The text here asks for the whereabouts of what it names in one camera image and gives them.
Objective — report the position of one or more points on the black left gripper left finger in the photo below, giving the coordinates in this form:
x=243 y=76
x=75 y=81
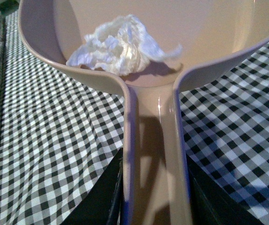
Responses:
x=102 y=205

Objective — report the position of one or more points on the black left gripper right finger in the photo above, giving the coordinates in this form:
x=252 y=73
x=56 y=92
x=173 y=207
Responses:
x=211 y=204

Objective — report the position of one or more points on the beige plastic dustpan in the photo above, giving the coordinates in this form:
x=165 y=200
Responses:
x=216 y=35

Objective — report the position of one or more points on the white tissue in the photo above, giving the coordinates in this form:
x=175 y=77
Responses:
x=121 y=47

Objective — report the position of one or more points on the black white checkered cloth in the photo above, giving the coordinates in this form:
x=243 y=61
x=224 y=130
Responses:
x=58 y=136

